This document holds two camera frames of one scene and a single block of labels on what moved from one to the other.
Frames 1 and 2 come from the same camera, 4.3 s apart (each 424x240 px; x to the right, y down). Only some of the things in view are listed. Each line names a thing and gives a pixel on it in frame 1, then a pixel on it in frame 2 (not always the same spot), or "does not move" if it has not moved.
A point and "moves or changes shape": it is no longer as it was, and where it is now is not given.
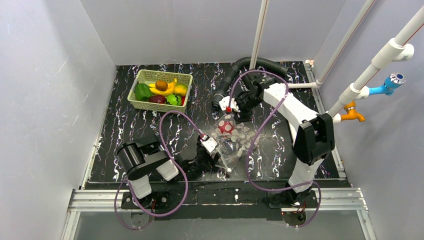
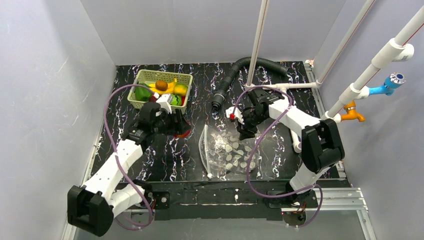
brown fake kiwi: x=161 y=85 does not move
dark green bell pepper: x=143 y=92 does not move
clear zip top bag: x=235 y=140 moves or changes shape
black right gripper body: x=240 y=110 to x=245 y=123
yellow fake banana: x=169 y=90 does not move
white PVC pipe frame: x=394 y=51 does not move
